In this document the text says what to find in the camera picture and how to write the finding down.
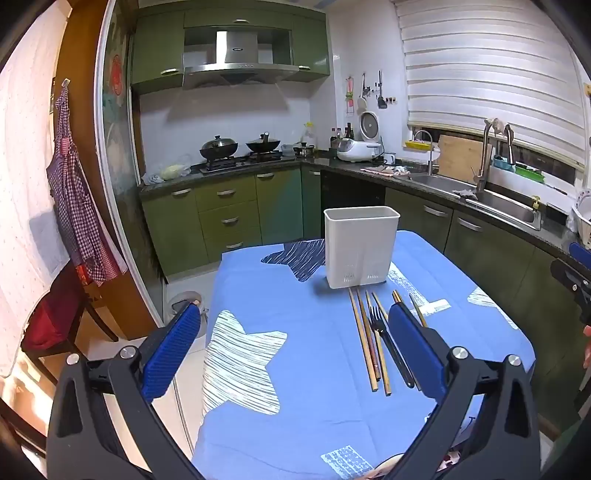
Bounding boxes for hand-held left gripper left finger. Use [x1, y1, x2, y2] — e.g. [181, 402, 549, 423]
[46, 302, 206, 480]

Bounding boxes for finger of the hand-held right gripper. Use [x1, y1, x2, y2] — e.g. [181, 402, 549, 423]
[569, 242, 591, 268]
[550, 258, 591, 325]

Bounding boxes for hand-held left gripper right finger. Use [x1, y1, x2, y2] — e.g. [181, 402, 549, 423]
[388, 302, 541, 480]

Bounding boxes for black fork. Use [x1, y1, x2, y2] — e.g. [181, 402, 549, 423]
[368, 305, 416, 389]

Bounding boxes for white plastic utensil holder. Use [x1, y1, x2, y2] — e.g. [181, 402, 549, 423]
[323, 206, 402, 290]

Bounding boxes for grey trash can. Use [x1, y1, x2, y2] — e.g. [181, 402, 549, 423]
[167, 290, 209, 340]

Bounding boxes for steel kitchen sink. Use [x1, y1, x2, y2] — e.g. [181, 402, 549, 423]
[409, 173, 544, 232]

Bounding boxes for green plastic tray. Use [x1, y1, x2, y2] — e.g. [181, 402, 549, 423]
[515, 162, 547, 184]

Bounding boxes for blue star-print tablecloth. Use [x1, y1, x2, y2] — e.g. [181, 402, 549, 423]
[191, 228, 536, 480]

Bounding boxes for wooden chair with red cushion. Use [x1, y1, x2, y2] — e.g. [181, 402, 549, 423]
[20, 265, 122, 389]

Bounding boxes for tall steel faucet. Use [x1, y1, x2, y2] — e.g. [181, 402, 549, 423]
[475, 119, 516, 195]

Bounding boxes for wooden cutting board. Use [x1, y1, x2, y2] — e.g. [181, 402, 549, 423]
[436, 134, 495, 181]

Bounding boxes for checkered apron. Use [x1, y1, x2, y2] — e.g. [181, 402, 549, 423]
[47, 78, 129, 285]

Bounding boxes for pink dish cloth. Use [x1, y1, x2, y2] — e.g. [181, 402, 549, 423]
[360, 164, 411, 179]

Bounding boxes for small steel faucet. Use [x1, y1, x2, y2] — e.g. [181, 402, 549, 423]
[413, 130, 435, 176]

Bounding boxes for plastic bag with food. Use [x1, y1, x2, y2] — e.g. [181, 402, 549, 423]
[141, 164, 192, 185]

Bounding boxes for black gas stove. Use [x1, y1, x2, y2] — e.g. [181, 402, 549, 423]
[190, 154, 296, 175]

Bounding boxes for white window blind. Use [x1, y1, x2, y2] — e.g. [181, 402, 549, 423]
[392, 0, 590, 168]

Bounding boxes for white rice cooker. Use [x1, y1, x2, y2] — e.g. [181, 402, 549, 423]
[336, 111, 384, 163]

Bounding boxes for black wok with glass lid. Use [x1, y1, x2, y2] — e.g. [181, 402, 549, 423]
[199, 135, 239, 160]

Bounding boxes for white dotted curtain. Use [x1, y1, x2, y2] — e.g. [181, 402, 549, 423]
[0, 0, 75, 378]

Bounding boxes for glass sliding door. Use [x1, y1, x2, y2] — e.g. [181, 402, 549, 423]
[94, 0, 168, 325]

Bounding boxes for dark sauce bottles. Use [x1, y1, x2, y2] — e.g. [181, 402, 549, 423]
[329, 122, 355, 149]

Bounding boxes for steel range hood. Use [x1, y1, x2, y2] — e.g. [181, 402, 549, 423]
[182, 25, 301, 88]

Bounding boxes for black wok with handle knob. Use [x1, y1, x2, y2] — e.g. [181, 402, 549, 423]
[246, 132, 282, 154]

